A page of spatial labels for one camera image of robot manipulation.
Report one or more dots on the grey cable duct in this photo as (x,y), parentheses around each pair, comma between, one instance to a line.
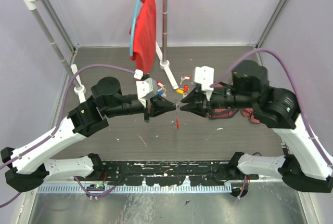
(185,188)

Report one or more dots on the far key with red tag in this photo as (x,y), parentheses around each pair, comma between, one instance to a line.
(184,78)

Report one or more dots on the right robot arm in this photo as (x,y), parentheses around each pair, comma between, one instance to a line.
(303,169)

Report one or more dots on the blue hanger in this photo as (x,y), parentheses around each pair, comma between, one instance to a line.
(132,30)

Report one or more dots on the key with yellow tag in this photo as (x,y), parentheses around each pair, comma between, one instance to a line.
(181,92)

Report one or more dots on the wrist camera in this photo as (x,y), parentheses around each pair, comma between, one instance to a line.
(204,77)
(146,90)

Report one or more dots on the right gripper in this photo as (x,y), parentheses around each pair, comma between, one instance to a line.
(200,107)

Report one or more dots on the crumpled red shirt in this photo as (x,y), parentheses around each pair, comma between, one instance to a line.
(230,113)

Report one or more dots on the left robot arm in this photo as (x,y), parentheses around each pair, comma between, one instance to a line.
(33,164)

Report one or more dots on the keyring with red tag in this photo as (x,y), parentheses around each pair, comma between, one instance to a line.
(177,109)

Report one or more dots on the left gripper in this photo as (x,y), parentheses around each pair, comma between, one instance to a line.
(157,106)

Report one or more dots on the clothes rack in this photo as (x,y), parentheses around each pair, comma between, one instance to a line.
(103,23)

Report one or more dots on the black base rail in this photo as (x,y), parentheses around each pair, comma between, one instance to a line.
(165,173)

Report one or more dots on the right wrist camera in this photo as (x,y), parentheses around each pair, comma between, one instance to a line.
(204,77)

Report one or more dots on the key with blue tag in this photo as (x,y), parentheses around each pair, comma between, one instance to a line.
(162,94)

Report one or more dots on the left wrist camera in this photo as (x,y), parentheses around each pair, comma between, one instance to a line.
(146,90)

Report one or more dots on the key with red tag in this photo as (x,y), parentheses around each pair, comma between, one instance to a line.
(184,78)
(161,86)

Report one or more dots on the red shirt on hanger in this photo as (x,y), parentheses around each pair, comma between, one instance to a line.
(144,42)

